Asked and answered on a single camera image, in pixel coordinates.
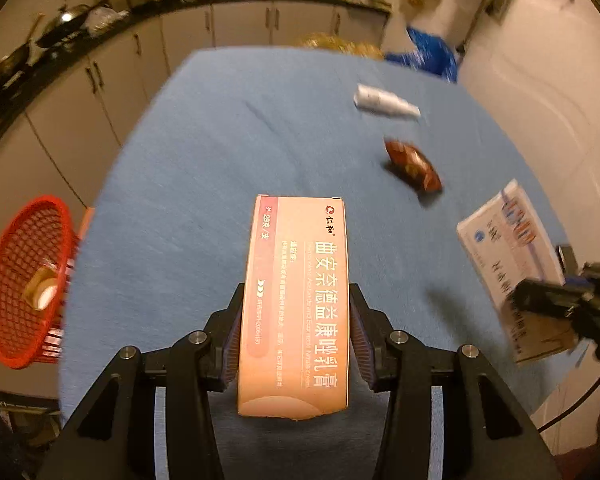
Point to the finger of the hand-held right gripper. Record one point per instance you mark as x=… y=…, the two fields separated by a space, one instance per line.
x=542 y=299
x=567 y=260

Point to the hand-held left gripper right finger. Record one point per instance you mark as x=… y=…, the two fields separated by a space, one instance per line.
x=362 y=355

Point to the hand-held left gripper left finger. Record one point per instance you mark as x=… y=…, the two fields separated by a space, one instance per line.
x=230 y=350

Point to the white cardboard box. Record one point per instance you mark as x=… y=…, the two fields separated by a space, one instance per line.
x=505 y=255

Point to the pink cardboard box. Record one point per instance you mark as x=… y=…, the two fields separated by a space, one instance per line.
x=300 y=285

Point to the gold square container white lid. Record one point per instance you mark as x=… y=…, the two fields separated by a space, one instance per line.
x=42 y=292

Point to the red mesh basket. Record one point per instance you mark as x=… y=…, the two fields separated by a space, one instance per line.
x=10 y=260

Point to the brown red snack wrapper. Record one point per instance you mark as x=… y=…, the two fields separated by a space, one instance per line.
x=412 y=162

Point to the white tube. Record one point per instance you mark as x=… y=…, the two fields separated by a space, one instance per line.
x=380 y=100

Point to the blue plastic bag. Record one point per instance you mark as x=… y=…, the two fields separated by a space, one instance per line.
x=432 y=52

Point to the yellow plastic bag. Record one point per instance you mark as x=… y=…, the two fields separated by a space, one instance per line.
x=330 y=42

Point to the beige kitchen cabinets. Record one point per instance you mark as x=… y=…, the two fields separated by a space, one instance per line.
x=240 y=25

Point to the black kitchen countertop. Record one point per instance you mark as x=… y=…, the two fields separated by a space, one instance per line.
x=145 y=12

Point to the clear plastic bag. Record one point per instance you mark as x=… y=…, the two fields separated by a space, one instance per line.
x=102 y=17

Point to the dark frying pan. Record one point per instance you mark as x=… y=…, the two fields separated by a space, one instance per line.
x=5 y=67

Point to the wok with metal lid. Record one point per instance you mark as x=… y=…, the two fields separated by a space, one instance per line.
x=62 y=17

